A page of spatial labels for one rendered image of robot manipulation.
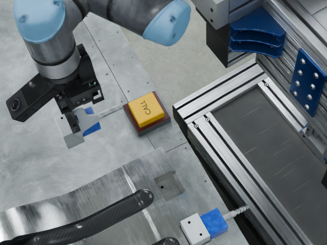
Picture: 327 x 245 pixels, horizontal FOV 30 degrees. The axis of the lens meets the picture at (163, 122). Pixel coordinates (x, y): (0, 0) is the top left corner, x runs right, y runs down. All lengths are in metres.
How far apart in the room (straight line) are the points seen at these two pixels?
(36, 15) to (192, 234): 0.48
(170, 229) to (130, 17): 0.43
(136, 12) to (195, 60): 1.50
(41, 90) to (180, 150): 0.38
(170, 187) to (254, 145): 0.81
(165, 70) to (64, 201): 1.26
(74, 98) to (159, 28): 0.25
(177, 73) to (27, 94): 1.34
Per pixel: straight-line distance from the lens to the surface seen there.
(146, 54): 2.42
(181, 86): 2.33
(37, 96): 1.06
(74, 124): 1.11
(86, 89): 1.07
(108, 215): 1.19
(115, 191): 1.20
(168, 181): 1.22
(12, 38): 1.54
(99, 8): 0.95
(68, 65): 0.99
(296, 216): 1.90
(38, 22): 0.90
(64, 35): 0.94
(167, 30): 0.90
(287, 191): 1.93
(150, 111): 1.32
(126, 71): 1.43
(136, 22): 0.92
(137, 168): 1.20
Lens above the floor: 1.98
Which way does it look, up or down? 61 degrees down
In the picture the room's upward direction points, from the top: 8 degrees counter-clockwise
